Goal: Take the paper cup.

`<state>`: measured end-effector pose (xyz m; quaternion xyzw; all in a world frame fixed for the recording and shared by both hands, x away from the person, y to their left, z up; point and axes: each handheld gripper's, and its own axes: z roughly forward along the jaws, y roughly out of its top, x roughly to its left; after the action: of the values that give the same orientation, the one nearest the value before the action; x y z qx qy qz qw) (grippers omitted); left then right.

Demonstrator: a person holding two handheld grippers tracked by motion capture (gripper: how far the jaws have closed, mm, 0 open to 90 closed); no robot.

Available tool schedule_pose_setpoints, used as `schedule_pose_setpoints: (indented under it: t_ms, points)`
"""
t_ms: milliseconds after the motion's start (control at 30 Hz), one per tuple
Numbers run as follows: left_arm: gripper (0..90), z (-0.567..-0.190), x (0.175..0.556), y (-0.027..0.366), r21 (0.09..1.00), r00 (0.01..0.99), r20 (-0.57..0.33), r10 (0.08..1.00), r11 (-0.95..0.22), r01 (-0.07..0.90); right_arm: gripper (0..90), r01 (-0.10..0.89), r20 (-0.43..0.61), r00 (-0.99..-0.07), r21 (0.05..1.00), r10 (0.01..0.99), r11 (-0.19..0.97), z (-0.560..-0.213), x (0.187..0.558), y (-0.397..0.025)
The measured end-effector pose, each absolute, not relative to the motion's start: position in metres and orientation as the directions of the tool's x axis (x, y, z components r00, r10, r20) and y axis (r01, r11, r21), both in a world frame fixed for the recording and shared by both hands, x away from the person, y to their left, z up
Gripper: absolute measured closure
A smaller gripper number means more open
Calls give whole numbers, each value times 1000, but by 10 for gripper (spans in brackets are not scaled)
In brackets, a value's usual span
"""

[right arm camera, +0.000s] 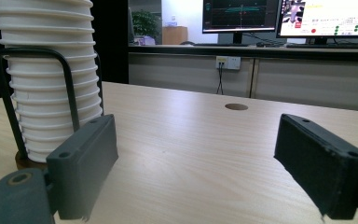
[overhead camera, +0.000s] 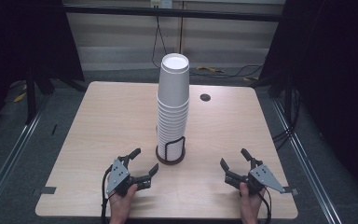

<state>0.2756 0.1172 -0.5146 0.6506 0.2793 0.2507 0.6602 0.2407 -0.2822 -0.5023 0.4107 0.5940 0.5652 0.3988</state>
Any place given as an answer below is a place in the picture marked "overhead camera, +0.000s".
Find black wire cup holder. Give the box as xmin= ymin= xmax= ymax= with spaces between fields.
xmin=155 ymin=135 xmax=186 ymax=166

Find black curtain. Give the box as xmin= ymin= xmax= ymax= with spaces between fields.
xmin=0 ymin=0 xmax=86 ymax=138
xmin=258 ymin=0 xmax=358 ymax=198

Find black cable bundle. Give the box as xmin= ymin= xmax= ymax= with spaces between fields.
xmin=271 ymin=88 xmax=303 ymax=151

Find black metal stand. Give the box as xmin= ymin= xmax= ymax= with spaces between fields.
xmin=24 ymin=66 xmax=89 ymax=125

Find person's left hand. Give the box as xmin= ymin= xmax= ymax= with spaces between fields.
xmin=107 ymin=184 xmax=139 ymax=216

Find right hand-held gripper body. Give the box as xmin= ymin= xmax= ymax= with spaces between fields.
xmin=224 ymin=163 xmax=287 ymax=196

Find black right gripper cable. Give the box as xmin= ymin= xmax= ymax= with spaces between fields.
xmin=260 ymin=186 xmax=273 ymax=224

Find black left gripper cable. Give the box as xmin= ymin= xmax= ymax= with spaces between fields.
xmin=101 ymin=164 xmax=115 ymax=224

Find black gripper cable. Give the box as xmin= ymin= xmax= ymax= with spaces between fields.
xmin=260 ymin=186 xmax=273 ymax=224
xmin=101 ymin=164 xmax=115 ymax=224

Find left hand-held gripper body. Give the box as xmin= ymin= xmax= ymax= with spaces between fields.
xmin=105 ymin=158 xmax=153 ymax=198

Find black horizontal metal bar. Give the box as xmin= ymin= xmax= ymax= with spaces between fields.
xmin=62 ymin=4 xmax=285 ymax=23

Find stack of white paper cups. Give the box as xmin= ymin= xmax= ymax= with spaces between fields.
xmin=156 ymin=52 xmax=190 ymax=162

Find white wall outlet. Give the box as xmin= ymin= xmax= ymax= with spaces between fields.
xmin=149 ymin=0 xmax=173 ymax=9

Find black hanging cable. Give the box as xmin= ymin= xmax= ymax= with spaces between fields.
xmin=151 ymin=15 xmax=169 ymax=69

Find metal floor rail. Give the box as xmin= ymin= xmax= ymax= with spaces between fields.
xmin=0 ymin=104 xmax=46 ymax=217
xmin=271 ymin=98 xmax=343 ymax=224

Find black floor cables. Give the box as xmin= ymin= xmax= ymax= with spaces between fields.
xmin=189 ymin=63 xmax=266 ymax=79

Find person's right hand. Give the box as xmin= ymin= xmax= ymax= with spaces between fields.
xmin=238 ymin=182 xmax=267 ymax=216

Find dark table edge bracket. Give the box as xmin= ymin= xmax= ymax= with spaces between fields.
xmin=281 ymin=186 xmax=299 ymax=197
xmin=32 ymin=186 xmax=57 ymax=196

